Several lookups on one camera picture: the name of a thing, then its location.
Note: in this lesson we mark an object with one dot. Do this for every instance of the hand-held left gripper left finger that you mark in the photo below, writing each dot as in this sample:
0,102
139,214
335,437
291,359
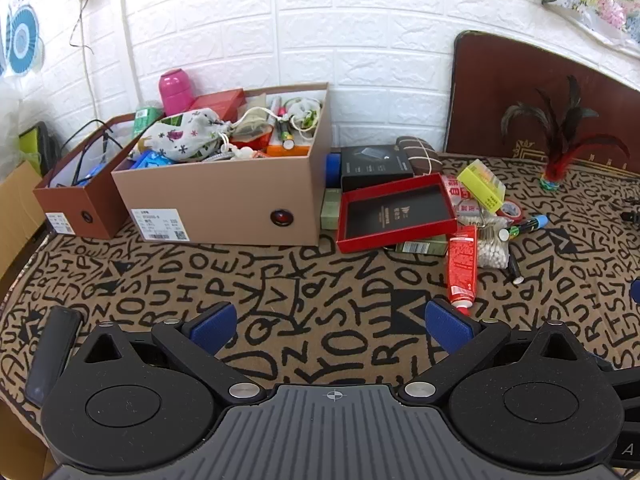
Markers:
215,327

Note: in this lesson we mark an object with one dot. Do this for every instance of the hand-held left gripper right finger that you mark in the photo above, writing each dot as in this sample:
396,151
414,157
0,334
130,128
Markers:
450,327

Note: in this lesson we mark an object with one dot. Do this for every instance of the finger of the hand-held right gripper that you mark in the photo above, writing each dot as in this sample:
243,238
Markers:
636,291

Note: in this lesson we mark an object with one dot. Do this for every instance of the red tube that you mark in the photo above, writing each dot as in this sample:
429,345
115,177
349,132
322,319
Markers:
462,270

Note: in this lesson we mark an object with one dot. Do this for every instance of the bag of cotton swabs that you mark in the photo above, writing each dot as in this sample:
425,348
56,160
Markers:
490,250

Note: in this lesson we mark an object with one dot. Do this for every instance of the large tan cardboard box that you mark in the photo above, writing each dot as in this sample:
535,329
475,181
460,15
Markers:
215,200

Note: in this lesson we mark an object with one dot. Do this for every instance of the red box lid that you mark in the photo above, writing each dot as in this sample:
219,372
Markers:
395,210

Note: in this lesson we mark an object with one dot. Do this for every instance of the small black object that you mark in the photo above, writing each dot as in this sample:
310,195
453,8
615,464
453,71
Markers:
631,216

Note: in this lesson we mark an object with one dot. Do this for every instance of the green soap block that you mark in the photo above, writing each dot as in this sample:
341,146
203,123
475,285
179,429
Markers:
425,247

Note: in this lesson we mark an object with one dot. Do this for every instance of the small black cylinder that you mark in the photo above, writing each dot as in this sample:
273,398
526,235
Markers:
515,270

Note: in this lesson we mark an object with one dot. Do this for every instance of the letter printed blanket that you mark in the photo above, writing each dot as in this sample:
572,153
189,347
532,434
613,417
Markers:
300,280

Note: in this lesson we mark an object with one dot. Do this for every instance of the marker with blue cap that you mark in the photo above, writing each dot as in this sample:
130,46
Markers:
530,224

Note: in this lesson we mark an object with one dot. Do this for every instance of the red tape roll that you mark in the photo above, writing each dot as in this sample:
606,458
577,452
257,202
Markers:
502,209

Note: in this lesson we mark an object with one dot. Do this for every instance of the white packet with red print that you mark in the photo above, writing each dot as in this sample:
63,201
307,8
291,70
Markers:
457,195

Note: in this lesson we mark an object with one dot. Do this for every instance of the yellow box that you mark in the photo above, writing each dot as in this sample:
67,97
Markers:
480,185

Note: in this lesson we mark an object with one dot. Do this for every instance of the feather shuttlecock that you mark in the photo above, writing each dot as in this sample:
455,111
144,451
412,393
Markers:
552,170

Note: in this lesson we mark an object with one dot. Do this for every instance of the green soap box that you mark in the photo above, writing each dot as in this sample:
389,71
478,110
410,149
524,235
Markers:
331,215

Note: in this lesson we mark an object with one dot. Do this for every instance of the small brown cardboard box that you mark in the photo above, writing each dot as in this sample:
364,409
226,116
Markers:
90,205

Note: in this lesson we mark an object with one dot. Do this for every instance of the brown striped pouch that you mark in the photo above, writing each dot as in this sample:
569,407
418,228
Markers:
420,152

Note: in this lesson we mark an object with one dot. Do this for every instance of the blue packet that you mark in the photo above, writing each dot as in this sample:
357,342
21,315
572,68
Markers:
150,160

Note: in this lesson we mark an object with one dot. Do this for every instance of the black product box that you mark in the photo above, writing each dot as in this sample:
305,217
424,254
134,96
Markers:
372,165

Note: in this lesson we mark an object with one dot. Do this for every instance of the orange box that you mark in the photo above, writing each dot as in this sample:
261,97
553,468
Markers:
280,149

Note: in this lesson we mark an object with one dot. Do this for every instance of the blue roll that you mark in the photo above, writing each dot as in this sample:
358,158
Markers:
333,170

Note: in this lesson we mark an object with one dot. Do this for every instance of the beige small pouch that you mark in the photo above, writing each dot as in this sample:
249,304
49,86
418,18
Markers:
252,127

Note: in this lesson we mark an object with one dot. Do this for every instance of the green yellow marker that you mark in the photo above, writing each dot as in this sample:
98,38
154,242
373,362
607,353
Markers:
286,132

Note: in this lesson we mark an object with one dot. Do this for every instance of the red gift box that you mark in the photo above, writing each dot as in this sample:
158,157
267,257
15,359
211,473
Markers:
222,105

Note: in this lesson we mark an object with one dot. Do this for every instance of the flat cardboard sheet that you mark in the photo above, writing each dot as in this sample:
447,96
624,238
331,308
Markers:
20,210

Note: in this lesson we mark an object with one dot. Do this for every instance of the pink cup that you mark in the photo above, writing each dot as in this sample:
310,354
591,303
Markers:
176,91

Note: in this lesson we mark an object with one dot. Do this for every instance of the brown folding table board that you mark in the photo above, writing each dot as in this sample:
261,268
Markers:
490,90

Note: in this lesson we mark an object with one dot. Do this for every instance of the yellow green bag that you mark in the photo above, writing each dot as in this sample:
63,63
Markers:
31,141

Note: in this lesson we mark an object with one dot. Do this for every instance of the blue white fan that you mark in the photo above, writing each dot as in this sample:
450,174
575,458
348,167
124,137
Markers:
22,40

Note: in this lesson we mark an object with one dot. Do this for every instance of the white wall conduit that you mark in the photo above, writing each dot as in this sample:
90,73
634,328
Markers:
129,45

